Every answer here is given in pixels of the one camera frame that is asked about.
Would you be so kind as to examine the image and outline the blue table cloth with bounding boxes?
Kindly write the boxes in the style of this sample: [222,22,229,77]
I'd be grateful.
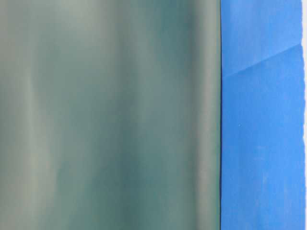
[221,0,307,230]

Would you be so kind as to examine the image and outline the green backdrop sheet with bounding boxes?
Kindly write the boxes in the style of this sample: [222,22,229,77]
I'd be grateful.
[0,0,220,230]

